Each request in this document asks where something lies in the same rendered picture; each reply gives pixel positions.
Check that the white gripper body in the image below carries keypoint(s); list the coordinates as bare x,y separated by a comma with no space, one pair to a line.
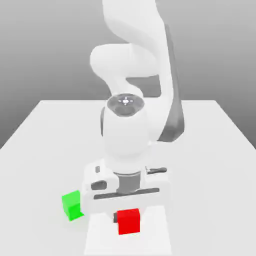
128,203

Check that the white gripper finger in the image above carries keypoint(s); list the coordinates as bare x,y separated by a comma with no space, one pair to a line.
115,218

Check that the small red cube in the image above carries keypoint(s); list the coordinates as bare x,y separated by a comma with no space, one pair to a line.
129,223

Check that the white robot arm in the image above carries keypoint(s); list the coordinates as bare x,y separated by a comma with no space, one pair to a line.
128,136

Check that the small green cube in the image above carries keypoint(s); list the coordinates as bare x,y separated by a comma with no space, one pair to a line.
71,206

